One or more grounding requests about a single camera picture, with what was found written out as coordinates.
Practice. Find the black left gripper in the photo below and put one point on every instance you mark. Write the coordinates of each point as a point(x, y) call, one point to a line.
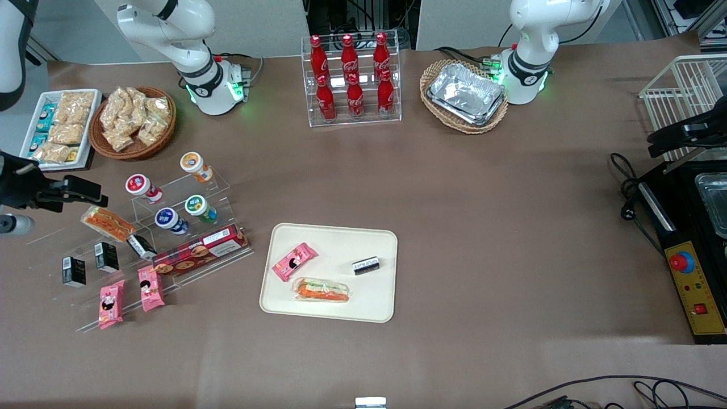
point(706, 128)

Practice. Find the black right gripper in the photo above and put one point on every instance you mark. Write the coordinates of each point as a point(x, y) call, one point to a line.
point(18, 186)

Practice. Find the long vegetable sandwich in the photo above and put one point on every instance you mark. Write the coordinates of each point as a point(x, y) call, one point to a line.
point(321, 289)

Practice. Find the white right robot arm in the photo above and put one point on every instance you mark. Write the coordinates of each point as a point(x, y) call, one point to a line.
point(213, 94)

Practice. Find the wrapped orange filling sandwich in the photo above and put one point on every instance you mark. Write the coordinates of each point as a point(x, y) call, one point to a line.
point(111, 224)

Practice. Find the steel food tray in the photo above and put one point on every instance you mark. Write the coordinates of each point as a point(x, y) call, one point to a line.
point(715, 204)

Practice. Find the aluminium foil tray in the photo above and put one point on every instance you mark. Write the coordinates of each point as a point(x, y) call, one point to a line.
point(466, 91)

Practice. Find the light wicker foil tray basket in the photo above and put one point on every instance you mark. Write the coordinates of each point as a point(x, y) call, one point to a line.
point(437, 119)

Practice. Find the cream plastic serving tray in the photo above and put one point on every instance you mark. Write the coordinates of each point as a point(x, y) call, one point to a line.
point(375, 298)

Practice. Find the white rectangular snack bin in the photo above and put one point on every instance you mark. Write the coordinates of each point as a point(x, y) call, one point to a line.
point(85, 153)

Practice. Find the clear bag of crackers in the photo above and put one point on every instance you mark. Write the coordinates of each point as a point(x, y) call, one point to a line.
point(75, 108)
point(136, 99)
point(152, 130)
point(67, 134)
point(119, 141)
point(52, 152)
point(158, 109)
point(113, 108)

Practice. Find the teal snack packet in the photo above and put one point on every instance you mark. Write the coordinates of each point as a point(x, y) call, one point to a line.
point(45, 119)
point(38, 143)

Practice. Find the black sealing machine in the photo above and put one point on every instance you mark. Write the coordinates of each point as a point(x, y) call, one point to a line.
point(681, 204)

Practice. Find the small black snack box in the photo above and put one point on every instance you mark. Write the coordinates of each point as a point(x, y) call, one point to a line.
point(141, 247)
point(107, 257)
point(366, 266)
point(74, 272)

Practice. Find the red lid yogurt cup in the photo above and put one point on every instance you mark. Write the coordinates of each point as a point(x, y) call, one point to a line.
point(141, 186)

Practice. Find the brown wicker snack basket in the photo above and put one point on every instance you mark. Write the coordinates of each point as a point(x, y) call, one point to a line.
point(133, 153)

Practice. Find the small clear acrylic cup stand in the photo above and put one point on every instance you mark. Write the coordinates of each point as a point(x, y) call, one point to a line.
point(170, 193)

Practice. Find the blue lid yogurt cup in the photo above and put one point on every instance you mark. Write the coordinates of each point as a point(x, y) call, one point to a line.
point(168, 218)

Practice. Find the pink snack packet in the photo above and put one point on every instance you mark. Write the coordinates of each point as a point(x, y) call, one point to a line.
point(151, 288)
point(111, 305)
point(294, 262)

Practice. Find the red emergency stop button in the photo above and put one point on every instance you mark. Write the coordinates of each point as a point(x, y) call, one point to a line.
point(680, 262)

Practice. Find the large clear acrylic step stand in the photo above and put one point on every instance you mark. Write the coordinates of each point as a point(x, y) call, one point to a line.
point(132, 307)

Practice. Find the green lid yogurt cup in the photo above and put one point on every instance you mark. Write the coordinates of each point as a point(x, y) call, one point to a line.
point(197, 206)

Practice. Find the orange lid yogurt cup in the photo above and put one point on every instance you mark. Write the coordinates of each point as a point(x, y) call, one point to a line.
point(194, 163)

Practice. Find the red plaid cookie box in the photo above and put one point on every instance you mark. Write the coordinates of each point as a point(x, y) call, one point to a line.
point(199, 251)

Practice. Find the red cola bottle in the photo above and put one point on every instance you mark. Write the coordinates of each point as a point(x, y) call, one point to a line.
point(385, 96)
point(326, 101)
point(381, 54)
point(349, 55)
point(318, 57)
point(355, 99)

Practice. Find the clear acrylic bottle rack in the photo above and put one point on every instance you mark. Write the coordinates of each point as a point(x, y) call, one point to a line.
point(369, 120)

